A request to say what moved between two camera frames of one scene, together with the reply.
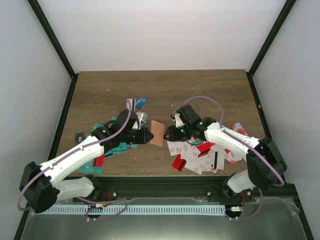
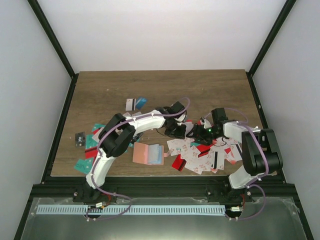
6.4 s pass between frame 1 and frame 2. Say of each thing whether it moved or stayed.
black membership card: stayed
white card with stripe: stayed
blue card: stayed
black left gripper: moved
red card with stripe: stayed
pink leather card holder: moved
